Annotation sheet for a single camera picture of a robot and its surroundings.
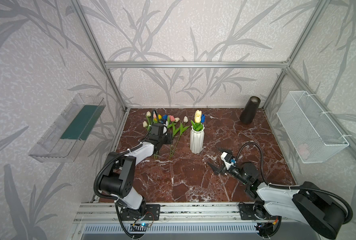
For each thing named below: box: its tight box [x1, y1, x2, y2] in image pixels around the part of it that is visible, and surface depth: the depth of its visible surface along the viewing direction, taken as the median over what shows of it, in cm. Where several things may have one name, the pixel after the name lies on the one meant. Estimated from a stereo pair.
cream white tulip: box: [194, 109, 202, 122], surface depth 77 cm
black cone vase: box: [239, 96, 261, 124], surface depth 104 cm
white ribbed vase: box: [189, 124, 205, 154], surface depth 86 cm
